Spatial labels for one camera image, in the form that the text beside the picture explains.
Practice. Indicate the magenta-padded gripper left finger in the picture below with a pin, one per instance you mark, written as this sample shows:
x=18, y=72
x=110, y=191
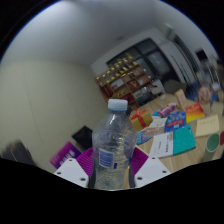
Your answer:
x=71, y=170

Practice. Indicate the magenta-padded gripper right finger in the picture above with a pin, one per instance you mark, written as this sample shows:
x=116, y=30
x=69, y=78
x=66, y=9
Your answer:
x=151, y=170

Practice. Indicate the clear plastic water bottle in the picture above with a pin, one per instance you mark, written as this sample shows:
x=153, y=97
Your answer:
x=111, y=150

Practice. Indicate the purple sign board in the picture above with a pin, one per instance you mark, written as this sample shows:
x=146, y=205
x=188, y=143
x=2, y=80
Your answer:
x=63, y=155

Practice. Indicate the white booklet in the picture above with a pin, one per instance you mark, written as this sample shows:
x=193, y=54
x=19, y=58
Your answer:
x=161, y=145

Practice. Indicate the multicolour picture book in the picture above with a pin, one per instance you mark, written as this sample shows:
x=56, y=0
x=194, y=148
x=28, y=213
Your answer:
x=143, y=136

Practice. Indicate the teal book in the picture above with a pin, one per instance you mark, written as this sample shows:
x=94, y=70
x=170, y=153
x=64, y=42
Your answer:
x=184, y=140

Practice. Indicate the yellow gift box red ribbon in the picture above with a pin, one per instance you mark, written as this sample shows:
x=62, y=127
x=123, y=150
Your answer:
x=141, y=120

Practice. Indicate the blue book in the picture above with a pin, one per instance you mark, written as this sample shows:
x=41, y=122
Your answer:
x=175, y=121

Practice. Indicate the grey mesh-back office chair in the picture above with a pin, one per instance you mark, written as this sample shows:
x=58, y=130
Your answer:
x=16, y=153

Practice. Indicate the pink box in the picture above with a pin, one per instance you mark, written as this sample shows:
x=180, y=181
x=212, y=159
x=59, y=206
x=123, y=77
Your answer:
x=166, y=110

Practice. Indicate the green cup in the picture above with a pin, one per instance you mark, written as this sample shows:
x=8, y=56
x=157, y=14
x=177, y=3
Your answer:
x=212, y=143

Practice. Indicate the beige envelope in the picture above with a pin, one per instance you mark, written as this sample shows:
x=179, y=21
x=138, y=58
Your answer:
x=207, y=126

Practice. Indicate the orange book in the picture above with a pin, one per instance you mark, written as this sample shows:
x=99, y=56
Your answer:
x=194, y=112

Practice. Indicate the flat round red coaster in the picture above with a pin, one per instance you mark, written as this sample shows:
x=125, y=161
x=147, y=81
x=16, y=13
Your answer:
x=222, y=137

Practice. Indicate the grey armchair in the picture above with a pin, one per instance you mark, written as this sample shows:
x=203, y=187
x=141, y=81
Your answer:
x=172, y=86

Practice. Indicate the wooden shelf unit with trophies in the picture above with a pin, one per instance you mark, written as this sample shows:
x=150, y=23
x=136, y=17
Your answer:
x=125, y=81

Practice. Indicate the pink flowers in white pot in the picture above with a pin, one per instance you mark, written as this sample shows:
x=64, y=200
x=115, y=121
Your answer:
x=205, y=94

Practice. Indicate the black framed glass door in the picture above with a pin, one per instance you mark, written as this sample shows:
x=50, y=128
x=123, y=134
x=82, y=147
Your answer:
x=153, y=61

